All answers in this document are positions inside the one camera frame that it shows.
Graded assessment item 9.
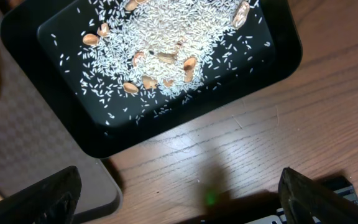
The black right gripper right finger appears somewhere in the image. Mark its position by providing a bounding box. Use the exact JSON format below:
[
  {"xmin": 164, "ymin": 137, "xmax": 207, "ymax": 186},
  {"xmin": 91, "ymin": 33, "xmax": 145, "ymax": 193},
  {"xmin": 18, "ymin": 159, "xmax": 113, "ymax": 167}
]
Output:
[{"xmin": 278, "ymin": 167, "xmax": 358, "ymax": 224}]

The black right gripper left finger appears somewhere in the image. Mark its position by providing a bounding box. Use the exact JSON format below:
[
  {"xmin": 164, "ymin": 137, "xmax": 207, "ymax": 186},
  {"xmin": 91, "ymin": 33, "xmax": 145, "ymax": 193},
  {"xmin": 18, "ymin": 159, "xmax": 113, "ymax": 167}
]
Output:
[{"xmin": 0, "ymin": 166, "xmax": 82, "ymax": 224}]

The rice food waste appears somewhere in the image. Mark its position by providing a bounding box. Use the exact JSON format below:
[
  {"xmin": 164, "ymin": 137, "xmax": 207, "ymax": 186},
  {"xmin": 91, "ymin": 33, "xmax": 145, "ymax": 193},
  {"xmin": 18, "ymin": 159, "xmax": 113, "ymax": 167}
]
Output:
[{"xmin": 50, "ymin": 0, "xmax": 273, "ymax": 127}]

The brown serving tray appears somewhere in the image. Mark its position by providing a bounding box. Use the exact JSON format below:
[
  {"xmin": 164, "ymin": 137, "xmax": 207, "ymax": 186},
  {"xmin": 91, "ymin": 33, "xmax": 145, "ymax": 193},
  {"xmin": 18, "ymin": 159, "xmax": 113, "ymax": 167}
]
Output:
[{"xmin": 0, "ymin": 10, "xmax": 123, "ymax": 223}]

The black waste tray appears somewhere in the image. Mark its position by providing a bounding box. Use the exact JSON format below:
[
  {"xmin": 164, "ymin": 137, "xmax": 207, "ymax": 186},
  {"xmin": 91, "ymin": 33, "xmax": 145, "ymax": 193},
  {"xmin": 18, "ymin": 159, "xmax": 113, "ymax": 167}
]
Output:
[{"xmin": 1, "ymin": 1, "xmax": 303, "ymax": 158}]

